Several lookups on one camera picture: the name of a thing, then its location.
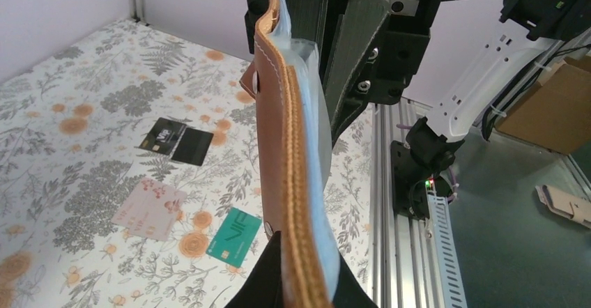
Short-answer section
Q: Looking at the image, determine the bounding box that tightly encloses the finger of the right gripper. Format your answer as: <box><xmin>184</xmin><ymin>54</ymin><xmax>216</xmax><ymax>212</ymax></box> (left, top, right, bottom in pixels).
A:
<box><xmin>286</xmin><ymin>0</ymin><xmax>328</xmax><ymax>40</ymax></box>
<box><xmin>322</xmin><ymin>0</ymin><xmax>390</xmax><ymax>146</ymax></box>

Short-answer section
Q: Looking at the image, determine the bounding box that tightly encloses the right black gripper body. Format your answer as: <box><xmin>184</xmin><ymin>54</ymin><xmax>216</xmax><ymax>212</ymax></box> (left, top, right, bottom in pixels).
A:
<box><xmin>245</xmin><ymin>0</ymin><xmax>440</xmax><ymax>105</ymax></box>

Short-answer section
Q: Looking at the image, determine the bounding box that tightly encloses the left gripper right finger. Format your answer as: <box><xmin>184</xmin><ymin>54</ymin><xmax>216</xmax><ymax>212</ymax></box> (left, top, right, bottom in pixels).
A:
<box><xmin>332</xmin><ymin>261</ymin><xmax>378</xmax><ymax>308</ymax></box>

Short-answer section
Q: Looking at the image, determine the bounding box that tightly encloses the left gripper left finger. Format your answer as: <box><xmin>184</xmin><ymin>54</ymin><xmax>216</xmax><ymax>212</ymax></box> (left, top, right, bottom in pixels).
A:
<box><xmin>225</xmin><ymin>231</ymin><xmax>283</xmax><ymax>308</ymax></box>

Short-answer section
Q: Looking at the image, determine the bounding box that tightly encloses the teal grey credit card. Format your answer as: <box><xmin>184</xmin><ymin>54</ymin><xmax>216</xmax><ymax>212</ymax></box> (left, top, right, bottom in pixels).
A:
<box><xmin>206</xmin><ymin>208</ymin><xmax>262</xmax><ymax>268</ymax></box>

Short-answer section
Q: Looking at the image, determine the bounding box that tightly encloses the brown leather card holder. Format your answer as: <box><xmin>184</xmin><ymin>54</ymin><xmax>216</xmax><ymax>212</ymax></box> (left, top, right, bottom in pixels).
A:
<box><xmin>240</xmin><ymin>0</ymin><xmax>334</xmax><ymax>307</ymax></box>

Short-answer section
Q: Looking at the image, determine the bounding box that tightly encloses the pink white credit card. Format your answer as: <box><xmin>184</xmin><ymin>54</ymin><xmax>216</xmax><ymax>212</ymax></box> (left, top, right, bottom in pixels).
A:
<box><xmin>112</xmin><ymin>177</ymin><xmax>187</xmax><ymax>242</ymax></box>

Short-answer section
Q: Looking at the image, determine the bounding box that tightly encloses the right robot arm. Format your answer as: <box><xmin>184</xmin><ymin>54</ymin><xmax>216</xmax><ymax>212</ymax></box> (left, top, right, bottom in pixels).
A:
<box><xmin>241</xmin><ymin>0</ymin><xmax>590</xmax><ymax>220</ymax></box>

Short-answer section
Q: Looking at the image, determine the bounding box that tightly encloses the floral patterned table mat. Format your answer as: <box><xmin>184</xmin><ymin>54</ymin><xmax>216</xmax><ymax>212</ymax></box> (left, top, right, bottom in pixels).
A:
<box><xmin>0</xmin><ymin>17</ymin><xmax>375</xmax><ymax>308</ymax></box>

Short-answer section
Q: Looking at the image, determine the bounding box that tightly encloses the brown cardboard box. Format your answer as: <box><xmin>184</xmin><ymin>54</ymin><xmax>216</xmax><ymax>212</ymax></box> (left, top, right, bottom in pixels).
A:
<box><xmin>496</xmin><ymin>56</ymin><xmax>590</xmax><ymax>155</ymax></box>

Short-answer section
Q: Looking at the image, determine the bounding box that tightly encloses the cardboard scrap on floor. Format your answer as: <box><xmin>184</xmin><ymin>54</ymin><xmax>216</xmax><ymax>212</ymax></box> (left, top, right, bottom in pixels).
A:
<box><xmin>535</xmin><ymin>185</ymin><xmax>590</xmax><ymax>229</ymax></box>

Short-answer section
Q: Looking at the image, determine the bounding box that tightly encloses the aluminium rail frame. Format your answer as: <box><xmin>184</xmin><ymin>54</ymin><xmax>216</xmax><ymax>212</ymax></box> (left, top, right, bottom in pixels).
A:
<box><xmin>127</xmin><ymin>0</ymin><xmax>591</xmax><ymax>308</ymax></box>

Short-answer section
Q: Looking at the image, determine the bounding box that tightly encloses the slotted grey cable duct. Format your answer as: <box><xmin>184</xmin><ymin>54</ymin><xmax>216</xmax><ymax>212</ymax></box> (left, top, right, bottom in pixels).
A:
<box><xmin>427</xmin><ymin>194</ymin><xmax>468</xmax><ymax>307</ymax></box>

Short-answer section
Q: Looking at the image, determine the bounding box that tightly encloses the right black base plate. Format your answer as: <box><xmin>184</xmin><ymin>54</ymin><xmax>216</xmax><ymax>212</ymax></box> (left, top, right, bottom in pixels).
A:
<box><xmin>390</xmin><ymin>141</ymin><xmax>433</xmax><ymax>220</ymax></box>

